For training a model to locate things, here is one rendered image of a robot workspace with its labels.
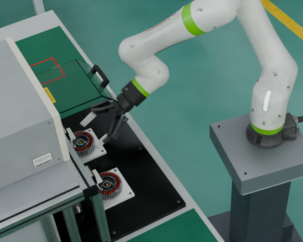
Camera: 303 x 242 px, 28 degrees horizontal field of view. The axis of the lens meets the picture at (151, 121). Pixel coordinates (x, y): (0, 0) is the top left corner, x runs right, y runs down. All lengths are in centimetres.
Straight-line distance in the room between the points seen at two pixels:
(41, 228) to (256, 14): 103
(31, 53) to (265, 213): 131
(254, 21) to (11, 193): 102
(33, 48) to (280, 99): 131
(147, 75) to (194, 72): 158
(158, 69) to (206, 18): 38
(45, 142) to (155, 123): 176
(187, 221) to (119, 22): 236
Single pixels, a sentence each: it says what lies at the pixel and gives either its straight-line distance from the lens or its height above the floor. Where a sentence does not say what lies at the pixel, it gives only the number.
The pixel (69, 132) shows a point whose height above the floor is 88.
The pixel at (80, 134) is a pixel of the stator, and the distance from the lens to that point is 241.
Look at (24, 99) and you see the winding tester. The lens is 186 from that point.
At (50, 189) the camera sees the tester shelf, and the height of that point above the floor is 111.
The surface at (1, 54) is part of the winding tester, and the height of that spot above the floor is 132.
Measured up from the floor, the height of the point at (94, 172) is 88.
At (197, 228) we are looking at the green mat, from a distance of 217.
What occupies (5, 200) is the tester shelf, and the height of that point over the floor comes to 111.
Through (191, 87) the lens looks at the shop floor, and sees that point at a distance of 374.
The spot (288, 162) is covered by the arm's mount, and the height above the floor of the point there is 83.
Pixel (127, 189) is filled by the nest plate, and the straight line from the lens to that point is 225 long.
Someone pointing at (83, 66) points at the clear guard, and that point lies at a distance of 234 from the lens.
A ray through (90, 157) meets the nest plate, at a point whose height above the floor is 78.
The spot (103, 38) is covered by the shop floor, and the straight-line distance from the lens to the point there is 417.
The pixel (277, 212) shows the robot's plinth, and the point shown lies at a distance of 266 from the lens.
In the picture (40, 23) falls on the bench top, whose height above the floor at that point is 75.
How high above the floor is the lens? 256
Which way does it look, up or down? 46 degrees down
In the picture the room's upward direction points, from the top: 5 degrees counter-clockwise
